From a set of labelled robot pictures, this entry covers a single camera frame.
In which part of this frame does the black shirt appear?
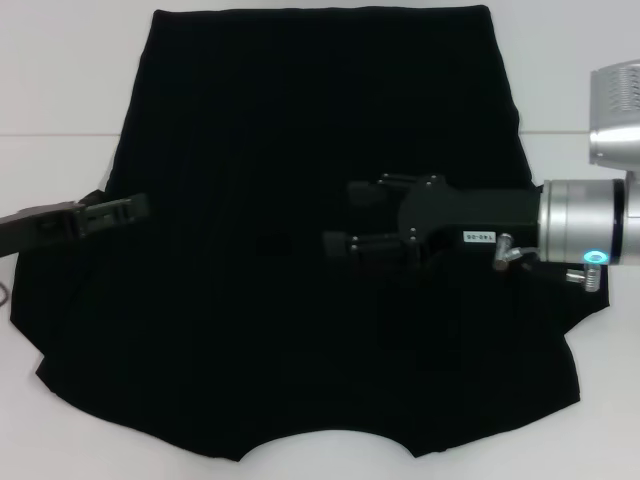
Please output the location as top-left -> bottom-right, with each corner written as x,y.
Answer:
9,4 -> 612,449

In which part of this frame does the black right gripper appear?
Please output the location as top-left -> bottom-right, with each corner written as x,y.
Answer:
323,172 -> 545,279

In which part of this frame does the right arm cable with connectors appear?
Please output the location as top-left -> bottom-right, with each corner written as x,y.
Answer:
493,233 -> 602,292

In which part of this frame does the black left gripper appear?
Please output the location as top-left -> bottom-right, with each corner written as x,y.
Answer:
0,193 -> 152,259

